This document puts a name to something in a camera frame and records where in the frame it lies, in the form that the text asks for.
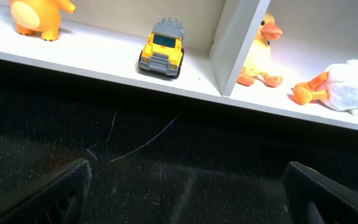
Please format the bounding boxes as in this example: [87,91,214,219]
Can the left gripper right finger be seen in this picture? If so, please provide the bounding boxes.
[281,161,358,224]

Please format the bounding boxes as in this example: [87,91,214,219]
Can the yellow rubber duck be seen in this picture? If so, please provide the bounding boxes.
[9,0,76,42]

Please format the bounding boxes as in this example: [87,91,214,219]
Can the white shelf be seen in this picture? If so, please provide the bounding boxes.
[0,0,358,135]

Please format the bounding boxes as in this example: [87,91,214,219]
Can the white plush duck yellow hat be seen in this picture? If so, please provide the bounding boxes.
[292,58,358,117]

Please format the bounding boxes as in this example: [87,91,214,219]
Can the grey and yellow toy truck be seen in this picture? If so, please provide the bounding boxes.
[137,17,185,80]

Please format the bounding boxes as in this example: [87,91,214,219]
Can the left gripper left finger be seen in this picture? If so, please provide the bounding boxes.
[0,157,93,224]

